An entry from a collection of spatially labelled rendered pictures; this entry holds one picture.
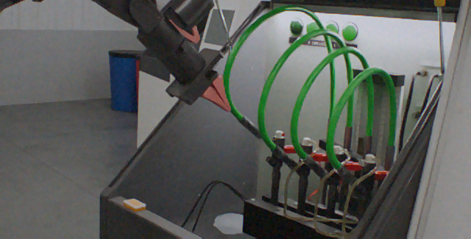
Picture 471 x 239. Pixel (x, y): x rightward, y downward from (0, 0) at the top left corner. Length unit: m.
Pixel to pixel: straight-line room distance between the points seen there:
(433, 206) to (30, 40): 7.04
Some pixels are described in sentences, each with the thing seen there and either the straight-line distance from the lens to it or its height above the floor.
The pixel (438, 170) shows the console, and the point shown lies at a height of 1.15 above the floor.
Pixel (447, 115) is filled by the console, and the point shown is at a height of 1.25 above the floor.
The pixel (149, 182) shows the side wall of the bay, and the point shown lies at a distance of 1.45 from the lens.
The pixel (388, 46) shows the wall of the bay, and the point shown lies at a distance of 1.41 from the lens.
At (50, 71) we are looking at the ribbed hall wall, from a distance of 7.92.
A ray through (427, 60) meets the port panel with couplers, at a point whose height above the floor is 1.33.
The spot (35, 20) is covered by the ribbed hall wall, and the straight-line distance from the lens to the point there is 7.83.
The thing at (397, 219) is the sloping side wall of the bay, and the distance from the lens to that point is 1.05.
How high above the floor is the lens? 1.42
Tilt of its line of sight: 10 degrees down
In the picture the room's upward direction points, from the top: 3 degrees clockwise
